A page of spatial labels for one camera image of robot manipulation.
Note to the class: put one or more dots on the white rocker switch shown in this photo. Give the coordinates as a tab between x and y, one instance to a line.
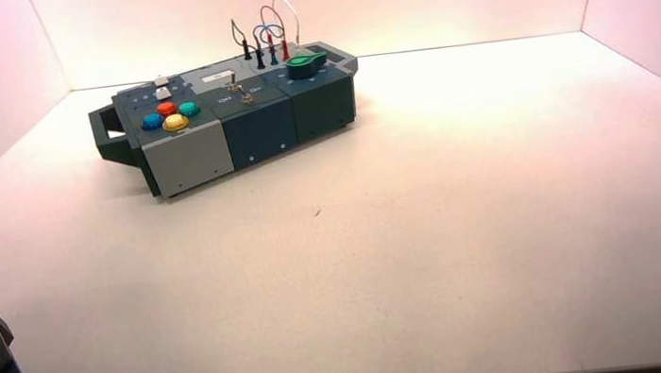
160	80
163	93

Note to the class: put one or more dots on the metal toggle switch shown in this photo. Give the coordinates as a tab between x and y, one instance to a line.
246	98
233	84

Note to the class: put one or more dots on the dark teal control box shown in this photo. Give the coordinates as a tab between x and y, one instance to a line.
259	118

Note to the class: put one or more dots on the teal round push button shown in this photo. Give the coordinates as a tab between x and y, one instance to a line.
188	108

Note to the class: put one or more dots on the yellow round push button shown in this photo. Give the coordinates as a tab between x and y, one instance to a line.
175	122

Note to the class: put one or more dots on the blue round push button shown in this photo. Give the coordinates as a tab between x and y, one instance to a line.
152	121

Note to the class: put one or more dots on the red round push button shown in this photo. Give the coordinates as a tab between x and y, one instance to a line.
166	109

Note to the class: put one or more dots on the green rotary knob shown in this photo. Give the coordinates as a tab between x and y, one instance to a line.
305	64

